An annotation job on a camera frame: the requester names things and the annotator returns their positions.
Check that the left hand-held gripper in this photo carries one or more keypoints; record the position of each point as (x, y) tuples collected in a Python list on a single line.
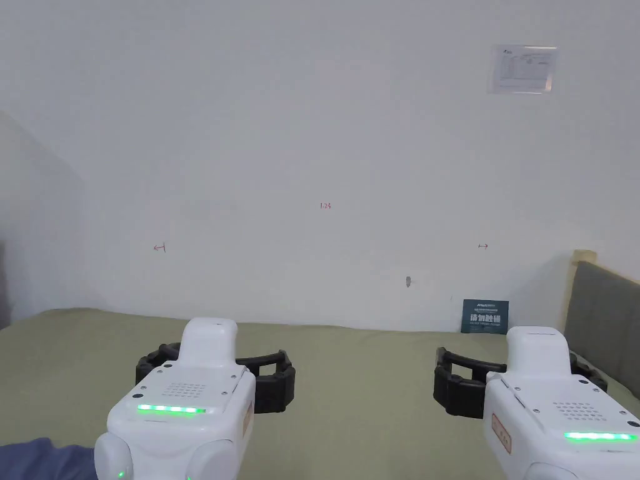
[(190, 400)]

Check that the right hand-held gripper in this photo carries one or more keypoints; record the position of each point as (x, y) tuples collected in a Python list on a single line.
[(555, 410)]

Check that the dark teal sign card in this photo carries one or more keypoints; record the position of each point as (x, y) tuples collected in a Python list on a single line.
[(484, 316)]

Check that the grey padded headboard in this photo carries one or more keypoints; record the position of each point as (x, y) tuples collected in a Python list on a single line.
[(605, 320)]

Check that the bed with pale green sheet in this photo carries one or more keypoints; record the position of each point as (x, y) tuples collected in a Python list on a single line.
[(360, 380)]

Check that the dark blue garment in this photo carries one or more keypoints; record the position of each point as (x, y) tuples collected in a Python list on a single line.
[(45, 460)]

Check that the white paper notice in sleeve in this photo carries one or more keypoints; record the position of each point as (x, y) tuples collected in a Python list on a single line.
[(522, 69)]

